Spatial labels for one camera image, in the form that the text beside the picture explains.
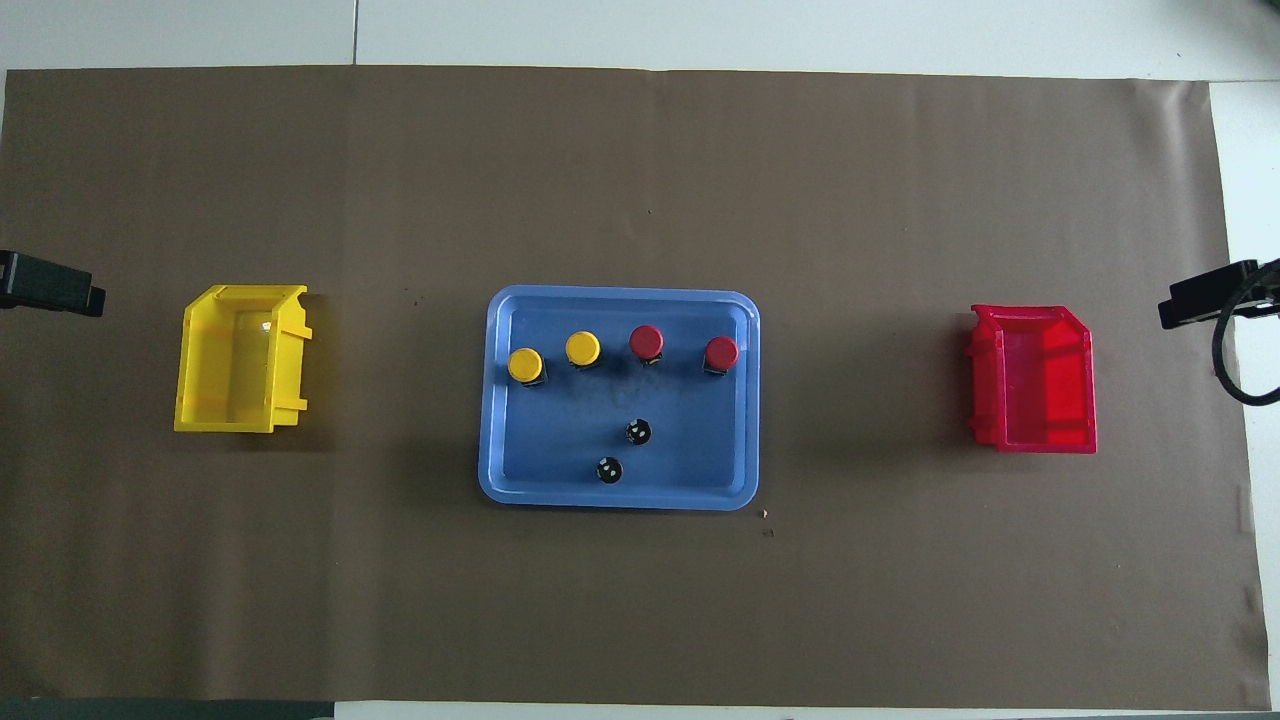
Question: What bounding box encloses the red plastic storage bin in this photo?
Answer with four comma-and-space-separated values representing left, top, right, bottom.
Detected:
966, 304, 1099, 455

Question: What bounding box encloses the yellow plastic storage bin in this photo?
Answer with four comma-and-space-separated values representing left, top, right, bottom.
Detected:
173, 284, 314, 435

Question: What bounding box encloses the blue plastic tray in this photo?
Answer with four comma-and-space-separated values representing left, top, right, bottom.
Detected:
478, 285, 762, 512

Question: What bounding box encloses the brown paper table mat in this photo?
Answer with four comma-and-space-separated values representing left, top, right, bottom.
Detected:
0, 65, 1273, 713

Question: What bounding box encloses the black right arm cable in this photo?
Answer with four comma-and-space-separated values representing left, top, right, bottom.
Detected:
1211, 262, 1280, 408

